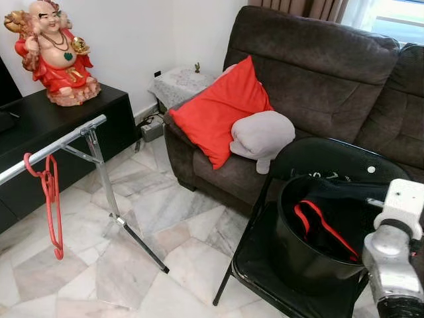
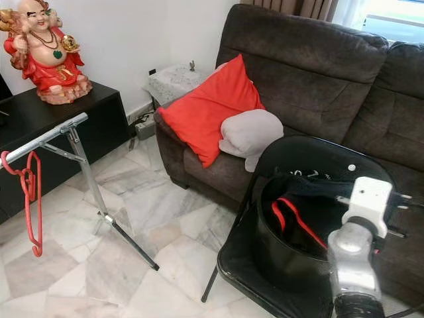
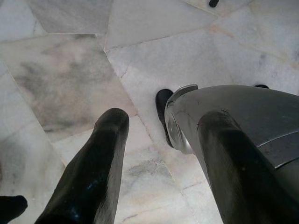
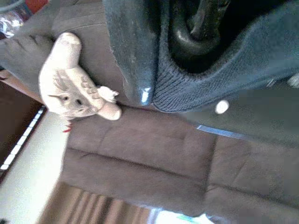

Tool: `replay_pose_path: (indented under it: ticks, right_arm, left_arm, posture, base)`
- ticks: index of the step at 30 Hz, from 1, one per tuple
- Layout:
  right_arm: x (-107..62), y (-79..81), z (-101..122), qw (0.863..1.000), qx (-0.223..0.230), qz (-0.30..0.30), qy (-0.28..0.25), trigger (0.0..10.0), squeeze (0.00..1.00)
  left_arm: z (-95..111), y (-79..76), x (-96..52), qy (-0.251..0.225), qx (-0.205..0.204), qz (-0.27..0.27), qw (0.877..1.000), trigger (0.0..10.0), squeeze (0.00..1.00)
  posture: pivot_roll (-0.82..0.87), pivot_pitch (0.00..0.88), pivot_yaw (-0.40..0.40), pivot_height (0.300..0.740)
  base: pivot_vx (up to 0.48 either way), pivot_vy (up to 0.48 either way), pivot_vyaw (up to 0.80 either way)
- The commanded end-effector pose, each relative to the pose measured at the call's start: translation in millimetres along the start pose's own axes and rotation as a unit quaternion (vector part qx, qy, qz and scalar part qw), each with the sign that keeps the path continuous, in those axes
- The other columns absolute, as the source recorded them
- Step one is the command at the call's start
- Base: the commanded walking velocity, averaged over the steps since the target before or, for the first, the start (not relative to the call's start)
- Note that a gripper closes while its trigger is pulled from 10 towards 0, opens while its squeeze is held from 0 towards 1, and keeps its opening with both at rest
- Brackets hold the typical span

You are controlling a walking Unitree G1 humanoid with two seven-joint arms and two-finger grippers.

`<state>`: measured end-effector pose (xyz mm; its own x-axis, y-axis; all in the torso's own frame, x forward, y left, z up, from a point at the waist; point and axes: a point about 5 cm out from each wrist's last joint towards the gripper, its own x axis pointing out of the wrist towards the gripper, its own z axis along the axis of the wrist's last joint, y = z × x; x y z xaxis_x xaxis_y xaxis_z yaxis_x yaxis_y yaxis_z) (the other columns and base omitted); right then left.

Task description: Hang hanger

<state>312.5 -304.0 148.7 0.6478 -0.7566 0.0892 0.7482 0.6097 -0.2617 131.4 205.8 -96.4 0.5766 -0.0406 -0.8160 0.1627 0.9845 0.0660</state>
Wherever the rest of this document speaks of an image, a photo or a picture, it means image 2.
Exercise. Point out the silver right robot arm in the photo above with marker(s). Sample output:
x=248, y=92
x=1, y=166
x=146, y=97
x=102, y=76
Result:
x=354, y=265

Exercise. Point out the red plastic hanger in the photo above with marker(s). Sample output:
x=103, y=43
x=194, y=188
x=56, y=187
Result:
x=33, y=199

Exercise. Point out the black TV cabinet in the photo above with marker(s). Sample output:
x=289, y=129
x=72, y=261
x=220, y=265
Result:
x=53, y=119

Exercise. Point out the silver metal clothes rack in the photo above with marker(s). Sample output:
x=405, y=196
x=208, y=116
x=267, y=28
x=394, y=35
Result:
x=83, y=159

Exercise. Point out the red laughing Buddha statue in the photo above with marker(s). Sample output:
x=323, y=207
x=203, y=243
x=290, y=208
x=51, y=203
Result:
x=48, y=52

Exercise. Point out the lace covered side table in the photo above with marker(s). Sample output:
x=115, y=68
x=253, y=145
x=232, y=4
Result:
x=172, y=81

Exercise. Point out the small brass figurine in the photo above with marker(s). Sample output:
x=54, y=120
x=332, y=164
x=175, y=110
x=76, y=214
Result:
x=191, y=65

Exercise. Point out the red cushion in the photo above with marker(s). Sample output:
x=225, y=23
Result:
x=209, y=106

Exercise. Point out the grey cushion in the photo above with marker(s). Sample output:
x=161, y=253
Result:
x=250, y=131

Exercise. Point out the large black tub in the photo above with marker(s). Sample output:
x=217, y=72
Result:
x=278, y=258

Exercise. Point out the dark garment red trim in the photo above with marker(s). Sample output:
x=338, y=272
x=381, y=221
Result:
x=298, y=225

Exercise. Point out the black folding chair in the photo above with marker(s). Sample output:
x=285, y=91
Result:
x=318, y=152

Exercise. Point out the brown fabric sofa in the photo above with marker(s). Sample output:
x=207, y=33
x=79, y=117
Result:
x=305, y=63

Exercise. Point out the brown curtain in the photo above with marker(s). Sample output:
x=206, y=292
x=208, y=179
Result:
x=291, y=6

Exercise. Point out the bright window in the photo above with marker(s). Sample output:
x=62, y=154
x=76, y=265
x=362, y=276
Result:
x=394, y=18

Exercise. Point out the black wall socket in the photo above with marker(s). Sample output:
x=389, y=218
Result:
x=152, y=71

